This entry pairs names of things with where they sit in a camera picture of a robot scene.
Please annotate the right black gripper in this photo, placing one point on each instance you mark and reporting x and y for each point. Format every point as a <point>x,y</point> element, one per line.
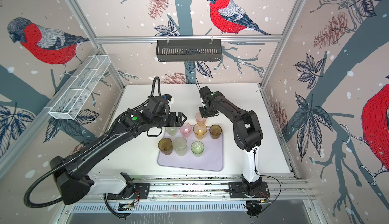
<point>203,113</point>

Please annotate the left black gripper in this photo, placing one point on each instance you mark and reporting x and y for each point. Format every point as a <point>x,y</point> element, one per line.
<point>173,120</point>

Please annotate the pale pink textured glass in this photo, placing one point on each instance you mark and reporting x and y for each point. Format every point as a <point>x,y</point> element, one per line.
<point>200,119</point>

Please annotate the pink faceted glass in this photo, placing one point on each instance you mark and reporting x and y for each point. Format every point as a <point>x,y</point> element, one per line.
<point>186,130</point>

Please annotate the pale green short glass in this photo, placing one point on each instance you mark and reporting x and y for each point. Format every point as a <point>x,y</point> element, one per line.
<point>172,131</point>

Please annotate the yellow faceted glass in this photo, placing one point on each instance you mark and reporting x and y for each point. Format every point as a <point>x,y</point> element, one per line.
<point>200,130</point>

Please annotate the dark amber textured glass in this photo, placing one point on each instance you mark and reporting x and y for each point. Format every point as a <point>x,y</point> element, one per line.
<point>215,131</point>

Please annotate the tall pale green glass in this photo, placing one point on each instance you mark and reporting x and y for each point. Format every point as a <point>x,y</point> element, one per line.
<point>180,146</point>

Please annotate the olive amber textured glass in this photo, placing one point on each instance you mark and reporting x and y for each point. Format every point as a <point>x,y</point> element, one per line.
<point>165,145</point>

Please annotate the small bright green glass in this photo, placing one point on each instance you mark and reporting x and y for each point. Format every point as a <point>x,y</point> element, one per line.
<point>197,148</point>

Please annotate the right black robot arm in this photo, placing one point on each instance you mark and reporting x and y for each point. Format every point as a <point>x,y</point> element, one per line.
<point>246,131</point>

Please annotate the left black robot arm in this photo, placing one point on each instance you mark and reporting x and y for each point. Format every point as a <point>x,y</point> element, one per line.
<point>71,173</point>

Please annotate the lavender plastic tray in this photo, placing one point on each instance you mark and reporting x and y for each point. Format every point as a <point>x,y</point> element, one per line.
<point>210,159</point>

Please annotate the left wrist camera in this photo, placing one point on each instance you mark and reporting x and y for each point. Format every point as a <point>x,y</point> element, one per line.
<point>169,98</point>

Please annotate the black hanging wire basket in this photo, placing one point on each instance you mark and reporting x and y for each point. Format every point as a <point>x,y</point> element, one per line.
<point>206,50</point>

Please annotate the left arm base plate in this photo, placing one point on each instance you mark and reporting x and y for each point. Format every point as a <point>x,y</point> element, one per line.
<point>134,191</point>

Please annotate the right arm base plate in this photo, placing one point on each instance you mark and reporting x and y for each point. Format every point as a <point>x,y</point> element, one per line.
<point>248,190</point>

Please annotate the aluminium front rail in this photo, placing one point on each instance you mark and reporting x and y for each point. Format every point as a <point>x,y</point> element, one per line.
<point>198,188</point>

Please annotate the white mesh wall shelf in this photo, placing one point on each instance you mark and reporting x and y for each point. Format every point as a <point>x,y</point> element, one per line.
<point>73,99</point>

